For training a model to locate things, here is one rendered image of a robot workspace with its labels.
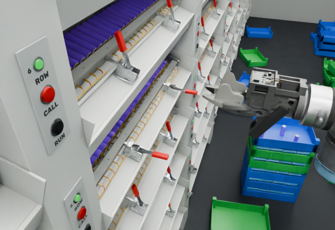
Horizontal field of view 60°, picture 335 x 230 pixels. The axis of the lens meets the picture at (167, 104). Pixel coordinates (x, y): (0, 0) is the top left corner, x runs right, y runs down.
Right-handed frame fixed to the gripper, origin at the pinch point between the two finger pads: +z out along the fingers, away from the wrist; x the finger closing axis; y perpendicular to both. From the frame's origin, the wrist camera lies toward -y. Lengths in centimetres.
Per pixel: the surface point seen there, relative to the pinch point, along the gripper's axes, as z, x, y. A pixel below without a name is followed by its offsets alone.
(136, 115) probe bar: 16.1, 6.7, -5.5
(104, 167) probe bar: 15.3, 24.0, -5.7
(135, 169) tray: 11.0, 19.2, -9.8
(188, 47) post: 12.8, -26.9, -1.4
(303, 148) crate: -39, -63, -63
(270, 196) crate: -32, -62, -102
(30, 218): 10.4, 45.1, 10.0
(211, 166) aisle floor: 6, -76, -105
